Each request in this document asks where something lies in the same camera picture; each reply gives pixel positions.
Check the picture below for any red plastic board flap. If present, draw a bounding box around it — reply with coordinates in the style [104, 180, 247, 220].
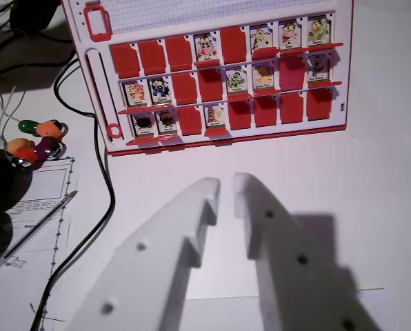
[279, 55, 307, 91]

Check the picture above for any printed paper sheet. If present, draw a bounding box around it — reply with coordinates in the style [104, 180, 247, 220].
[0, 157, 81, 331]

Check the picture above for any clear ballpoint pen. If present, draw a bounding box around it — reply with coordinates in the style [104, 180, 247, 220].
[0, 190, 79, 282]

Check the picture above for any colourful twisted fidget toy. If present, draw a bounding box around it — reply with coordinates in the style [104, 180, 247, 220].
[5, 118, 69, 170]

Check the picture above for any black rounded object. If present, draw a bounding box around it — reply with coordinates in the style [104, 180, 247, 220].
[0, 143, 34, 267]

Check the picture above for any red and white game board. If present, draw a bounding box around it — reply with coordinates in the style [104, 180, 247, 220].
[59, 0, 355, 157]

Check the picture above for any thick black cable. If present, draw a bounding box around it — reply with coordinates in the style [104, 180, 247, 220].
[29, 57, 117, 331]

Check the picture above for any thin white cable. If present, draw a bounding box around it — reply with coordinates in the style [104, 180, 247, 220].
[0, 86, 27, 139]
[0, 90, 22, 123]

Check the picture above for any thin black cable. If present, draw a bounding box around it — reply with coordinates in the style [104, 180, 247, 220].
[14, 28, 74, 45]

